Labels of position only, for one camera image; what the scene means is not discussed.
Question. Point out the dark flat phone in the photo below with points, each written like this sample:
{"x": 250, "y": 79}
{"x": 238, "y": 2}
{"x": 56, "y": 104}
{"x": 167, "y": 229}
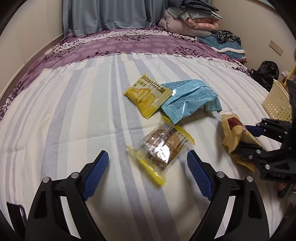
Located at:
{"x": 16, "y": 220}

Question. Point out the yellow cracker packet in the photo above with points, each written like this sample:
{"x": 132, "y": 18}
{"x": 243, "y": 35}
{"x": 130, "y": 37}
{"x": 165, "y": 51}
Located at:
{"x": 145, "y": 96}

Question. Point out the pink cloth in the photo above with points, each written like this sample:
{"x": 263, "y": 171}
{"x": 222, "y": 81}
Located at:
{"x": 285, "y": 73}

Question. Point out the pink floral quilt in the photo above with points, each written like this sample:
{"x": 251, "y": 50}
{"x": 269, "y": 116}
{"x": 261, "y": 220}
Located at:
{"x": 203, "y": 24}

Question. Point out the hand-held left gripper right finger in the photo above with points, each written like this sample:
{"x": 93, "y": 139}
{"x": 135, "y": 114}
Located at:
{"x": 198, "y": 173}

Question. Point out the black white patterned cloth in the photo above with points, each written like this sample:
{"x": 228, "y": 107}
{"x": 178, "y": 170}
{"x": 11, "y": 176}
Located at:
{"x": 227, "y": 37}

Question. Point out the wooden shelf rack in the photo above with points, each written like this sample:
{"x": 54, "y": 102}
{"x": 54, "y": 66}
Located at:
{"x": 291, "y": 73}

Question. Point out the light blue snack packet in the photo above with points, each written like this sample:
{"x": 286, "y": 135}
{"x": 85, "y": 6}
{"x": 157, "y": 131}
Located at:
{"x": 192, "y": 102}

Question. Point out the cream perforated plastic basket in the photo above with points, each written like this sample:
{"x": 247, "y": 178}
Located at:
{"x": 277, "y": 104}

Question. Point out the striped white grey sheet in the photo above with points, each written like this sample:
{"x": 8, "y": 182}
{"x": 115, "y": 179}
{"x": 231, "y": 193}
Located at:
{"x": 76, "y": 120}

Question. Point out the blue fleece blanket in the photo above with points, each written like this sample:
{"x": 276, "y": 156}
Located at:
{"x": 222, "y": 47}

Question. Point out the dark grey folded blanket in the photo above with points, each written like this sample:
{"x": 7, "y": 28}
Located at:
{"x": 194, "y": 4}

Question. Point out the person's right hand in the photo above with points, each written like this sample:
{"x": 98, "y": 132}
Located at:
{"x": 282, "y": 186}

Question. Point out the black plastic bag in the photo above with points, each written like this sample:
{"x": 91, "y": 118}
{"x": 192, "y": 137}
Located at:
{"x": 266, "y": 74}

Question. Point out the white wardrobe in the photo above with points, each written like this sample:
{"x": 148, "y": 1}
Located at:
{"x": 25, "y": 34}

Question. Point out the clear yellow-edged biscuit packet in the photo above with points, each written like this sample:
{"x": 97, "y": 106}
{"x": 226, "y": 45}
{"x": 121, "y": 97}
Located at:
{"x": 159, "y": 148}

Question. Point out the blue grey curtain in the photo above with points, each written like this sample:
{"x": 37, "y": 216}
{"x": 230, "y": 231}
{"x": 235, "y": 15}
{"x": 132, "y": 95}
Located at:
{"x": 108, "y": 14}

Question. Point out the brown snack packet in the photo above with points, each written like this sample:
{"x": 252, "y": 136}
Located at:
{"x": 233, "y": 136}

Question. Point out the purple floral bedsheet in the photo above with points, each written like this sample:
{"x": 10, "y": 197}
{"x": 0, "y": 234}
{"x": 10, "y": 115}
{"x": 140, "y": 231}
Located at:
{"x": 129, "y": 44}

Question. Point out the mauve folded quilt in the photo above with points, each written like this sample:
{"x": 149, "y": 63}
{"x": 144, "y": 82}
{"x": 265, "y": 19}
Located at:
{"x": 178, "y": 27}

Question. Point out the pale green folded blanket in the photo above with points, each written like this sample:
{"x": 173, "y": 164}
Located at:
{"x": 185, "y": 14}

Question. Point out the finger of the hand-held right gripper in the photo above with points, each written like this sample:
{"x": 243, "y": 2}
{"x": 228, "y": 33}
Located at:
{"x": 252, "y": 151}
{"x": 254, "y": 131}

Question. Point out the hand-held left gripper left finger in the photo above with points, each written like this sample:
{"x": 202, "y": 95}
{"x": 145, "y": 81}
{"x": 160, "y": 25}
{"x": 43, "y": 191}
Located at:
{"x": 96, "y": 176}

